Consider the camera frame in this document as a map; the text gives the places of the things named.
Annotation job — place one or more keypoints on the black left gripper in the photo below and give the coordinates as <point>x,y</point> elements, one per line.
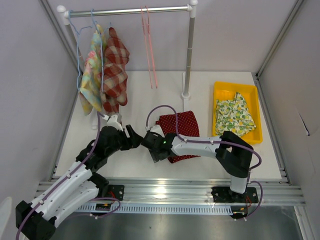
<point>133,141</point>

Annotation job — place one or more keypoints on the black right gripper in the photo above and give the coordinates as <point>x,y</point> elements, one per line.
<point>156,156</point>

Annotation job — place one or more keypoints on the red polka dot skirt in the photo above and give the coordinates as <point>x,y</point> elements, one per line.
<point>187,126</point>

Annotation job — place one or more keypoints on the pink wire hanger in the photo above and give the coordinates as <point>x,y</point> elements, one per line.
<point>144,47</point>
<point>149,48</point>

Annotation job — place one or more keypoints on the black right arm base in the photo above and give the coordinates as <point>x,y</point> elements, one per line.
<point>223,194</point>

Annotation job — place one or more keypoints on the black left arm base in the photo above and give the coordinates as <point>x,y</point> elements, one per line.
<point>112,191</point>

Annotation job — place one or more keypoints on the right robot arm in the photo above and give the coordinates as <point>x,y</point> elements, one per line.
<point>233,153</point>

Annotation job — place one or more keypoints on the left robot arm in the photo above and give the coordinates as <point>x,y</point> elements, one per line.
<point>39,219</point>

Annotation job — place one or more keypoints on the pastel plaid skirt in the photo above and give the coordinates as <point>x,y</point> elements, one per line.
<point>90,86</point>

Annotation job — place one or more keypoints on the red plaid skirt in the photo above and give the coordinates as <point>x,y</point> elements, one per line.
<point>114,73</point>

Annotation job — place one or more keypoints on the lemon print cloth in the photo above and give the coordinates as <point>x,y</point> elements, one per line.
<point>234,116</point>

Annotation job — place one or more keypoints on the yellow plastic tray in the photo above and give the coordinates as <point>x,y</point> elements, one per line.
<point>226,91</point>

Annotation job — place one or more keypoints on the white clothes rack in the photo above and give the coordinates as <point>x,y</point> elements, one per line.
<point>171,84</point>

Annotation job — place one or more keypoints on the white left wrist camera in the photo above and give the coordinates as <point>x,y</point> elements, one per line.
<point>114,121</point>

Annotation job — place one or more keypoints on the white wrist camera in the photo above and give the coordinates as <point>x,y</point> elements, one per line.
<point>156,129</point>
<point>114,121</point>

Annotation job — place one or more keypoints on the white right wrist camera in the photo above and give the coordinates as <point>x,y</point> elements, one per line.
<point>156,129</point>

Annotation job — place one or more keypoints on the slotted cable duct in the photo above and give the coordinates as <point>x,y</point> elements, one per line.
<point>176,209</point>

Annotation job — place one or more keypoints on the blue wire hanger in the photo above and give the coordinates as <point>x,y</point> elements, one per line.
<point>79,57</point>
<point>101,48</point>

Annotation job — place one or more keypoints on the aluminium front rail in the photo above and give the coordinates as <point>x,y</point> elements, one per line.
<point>198,192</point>

